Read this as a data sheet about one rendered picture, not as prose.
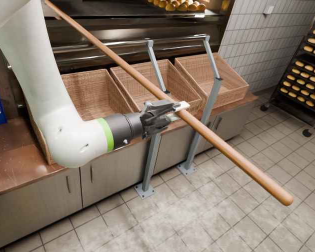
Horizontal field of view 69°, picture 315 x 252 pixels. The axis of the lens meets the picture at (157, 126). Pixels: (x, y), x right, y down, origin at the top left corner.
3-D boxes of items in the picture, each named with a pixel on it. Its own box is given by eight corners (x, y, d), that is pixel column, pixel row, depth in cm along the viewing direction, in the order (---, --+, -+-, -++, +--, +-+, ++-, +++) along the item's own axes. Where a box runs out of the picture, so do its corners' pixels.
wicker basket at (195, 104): (107, 99, 183) (108, 67, 166) (162, 86, 214) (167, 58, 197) (140, 135, 156) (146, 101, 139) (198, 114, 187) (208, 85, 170)
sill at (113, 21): (-7, 25, 120) (-9, 17, 117) (218, 19, 217) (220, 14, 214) (-5, 29, 116) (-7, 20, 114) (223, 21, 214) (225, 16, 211)
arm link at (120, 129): (114, 160, 60) (116, 133, 55) (94, 133, 67) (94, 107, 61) (133, 152, 64) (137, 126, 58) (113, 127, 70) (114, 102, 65)
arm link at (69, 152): (60, 184, 54) (56, 153, 46) (42, 147, 60) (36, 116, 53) (113, 162, 61) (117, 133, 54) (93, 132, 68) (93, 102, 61)
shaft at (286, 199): (291, 204, 55) (298, 197, 53) (285, 210, 53) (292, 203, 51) (49, 4, 150) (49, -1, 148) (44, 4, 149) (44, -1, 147)
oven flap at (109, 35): (7, 69, 129) (-5, 30, 122) (216, 44, 226) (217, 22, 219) (8, 70, 126) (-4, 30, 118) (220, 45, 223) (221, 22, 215)
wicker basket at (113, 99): (26, 116, 152) (17, 79, 135) (105, 99, 182) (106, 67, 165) (48, 167, 124) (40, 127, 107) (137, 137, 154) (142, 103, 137)
